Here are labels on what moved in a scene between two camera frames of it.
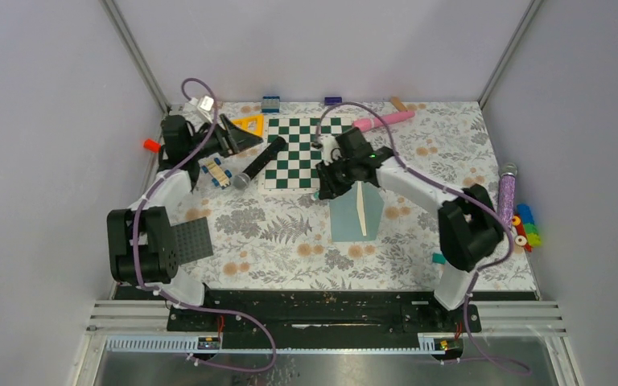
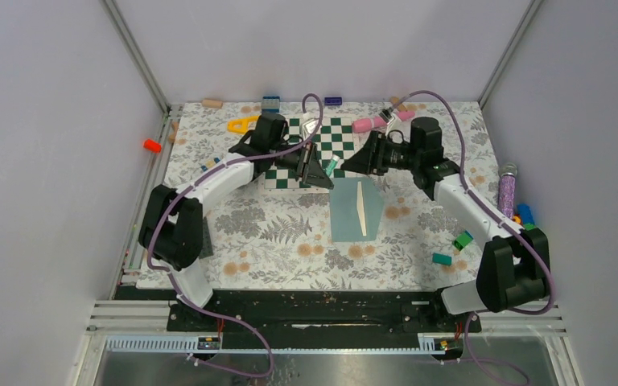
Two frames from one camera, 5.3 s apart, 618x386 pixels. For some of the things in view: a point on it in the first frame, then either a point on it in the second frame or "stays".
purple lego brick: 332,100 stays
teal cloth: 345,224 stays
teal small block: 438,257 stays
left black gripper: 232,138 → 313,174
